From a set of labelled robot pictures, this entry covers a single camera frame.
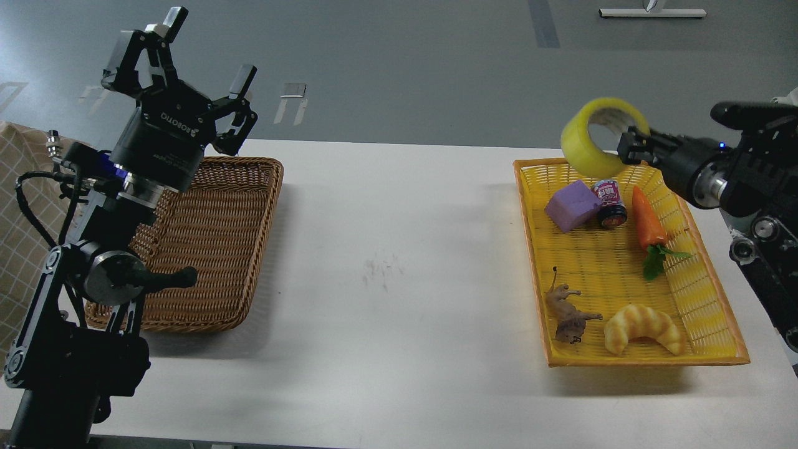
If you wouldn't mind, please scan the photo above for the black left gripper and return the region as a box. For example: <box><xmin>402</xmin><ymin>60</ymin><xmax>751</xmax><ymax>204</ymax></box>
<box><xmin>102</xmin><ymin>7</ymin><xmax>257</xmax><ymax>191</ymax></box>

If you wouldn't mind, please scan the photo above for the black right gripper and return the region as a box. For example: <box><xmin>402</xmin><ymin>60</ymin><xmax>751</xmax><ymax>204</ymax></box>
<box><xmin>617</xmin><ymin>126</ymin><xmax>735</xmax><ymax>210</ymax></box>

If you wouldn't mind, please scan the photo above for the yellow tape roll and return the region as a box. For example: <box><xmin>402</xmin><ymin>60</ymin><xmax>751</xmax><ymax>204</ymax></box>
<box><xmin>560</xmin><ymin>97</ymin><xmax>650</xmax><ymax>179</ymax></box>

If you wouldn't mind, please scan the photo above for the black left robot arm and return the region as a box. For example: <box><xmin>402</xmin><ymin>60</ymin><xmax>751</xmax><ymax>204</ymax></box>
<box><xmin>3</xmin><ymin>6</ymin><xmax>257</xmax><ymax>448</ymax></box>

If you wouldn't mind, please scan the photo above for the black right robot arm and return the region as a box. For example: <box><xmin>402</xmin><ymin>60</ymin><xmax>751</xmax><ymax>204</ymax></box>
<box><xmin>617</xmin><ymin>93</ymin><xmax>797</xmax><ymax>352</ymax></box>

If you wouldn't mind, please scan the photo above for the small pink can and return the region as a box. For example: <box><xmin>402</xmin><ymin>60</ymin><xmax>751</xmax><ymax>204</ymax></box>
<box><xmin>592</xmin><ymin>179</ymin><xmax>628</xmax><ymax>229</ymax></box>

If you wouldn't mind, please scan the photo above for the purple foam block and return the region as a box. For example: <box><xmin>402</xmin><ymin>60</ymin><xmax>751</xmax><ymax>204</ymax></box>
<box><xmin>544</xmin><ymin>181</ymin><xmax>602</xmax><ymax>233</ymax></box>

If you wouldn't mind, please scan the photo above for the toy carrot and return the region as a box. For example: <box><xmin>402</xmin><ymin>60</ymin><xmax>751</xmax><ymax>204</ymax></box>
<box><xmin>632</xmin><ymin>185</ymin><xmax>691</xmax><ymax>281</ymax></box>

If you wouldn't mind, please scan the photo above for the yellow plastic basket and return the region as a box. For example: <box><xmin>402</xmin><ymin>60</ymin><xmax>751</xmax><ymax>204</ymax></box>
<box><xmin>513</xmin><ymin>157</ymin><xmax>750</xmax><ymax>367</ymax></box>

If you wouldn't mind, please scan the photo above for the white stand base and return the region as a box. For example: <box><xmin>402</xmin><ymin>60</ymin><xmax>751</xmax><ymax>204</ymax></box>
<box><xmin>598</xmin><ymin>1</ymin><xmax>708</xmax><ymax>19</ymax></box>

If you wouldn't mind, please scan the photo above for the brown wicker basket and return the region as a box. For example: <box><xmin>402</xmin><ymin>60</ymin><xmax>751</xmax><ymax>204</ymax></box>
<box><xmin>84</xmin><ymin>156</ymin><xmax>284</xmax><ymax>333</ymax></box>

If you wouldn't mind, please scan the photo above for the toy croissant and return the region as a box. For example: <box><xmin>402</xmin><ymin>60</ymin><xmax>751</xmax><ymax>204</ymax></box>
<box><xmin>604</xmin><ymin>304</ymin><xmax>687</xmax><ymax>355</ymax></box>

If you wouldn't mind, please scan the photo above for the toy lion figure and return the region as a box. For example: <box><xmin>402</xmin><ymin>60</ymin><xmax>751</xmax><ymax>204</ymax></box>
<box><xmin>544</xmin><ymin>266</ymin><xmax>603</xmax><ymax>345</ymax></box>

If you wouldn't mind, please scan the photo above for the beige checkered cloth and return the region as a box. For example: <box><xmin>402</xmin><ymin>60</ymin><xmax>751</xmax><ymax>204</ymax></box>
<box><xmin>1</xmin><ymin>120</ymin><xmax>54</xmax><ymax>357</ymax></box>

